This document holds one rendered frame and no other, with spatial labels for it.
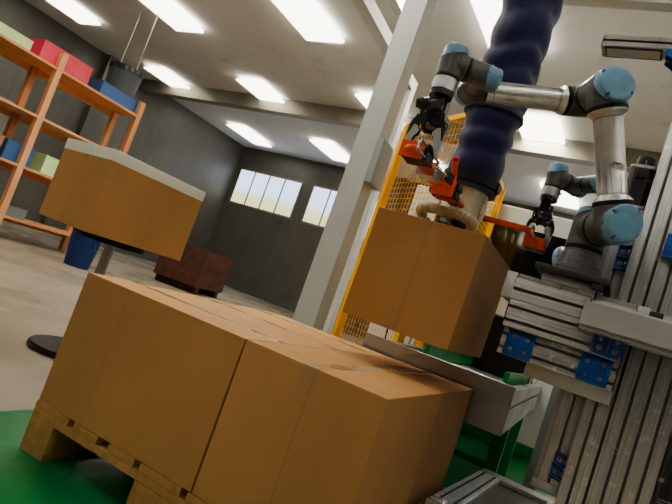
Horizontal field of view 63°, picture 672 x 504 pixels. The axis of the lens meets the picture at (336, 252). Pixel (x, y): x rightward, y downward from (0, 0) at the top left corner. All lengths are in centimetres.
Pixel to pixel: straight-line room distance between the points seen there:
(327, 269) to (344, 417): 224
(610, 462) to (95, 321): 164
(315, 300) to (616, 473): 204
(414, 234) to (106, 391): 108
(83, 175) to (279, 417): 182
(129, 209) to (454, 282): 165
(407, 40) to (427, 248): 221
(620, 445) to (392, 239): 98
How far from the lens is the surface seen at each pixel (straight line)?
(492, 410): 247
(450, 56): 177
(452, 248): 187
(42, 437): 186
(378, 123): 365
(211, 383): 147
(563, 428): 211
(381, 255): 194
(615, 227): 180
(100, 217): 275
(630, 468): 205
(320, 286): 347
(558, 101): 199
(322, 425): 132
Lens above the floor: 72
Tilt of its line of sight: 4 degrees up
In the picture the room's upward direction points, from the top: 19 degrees clockwise
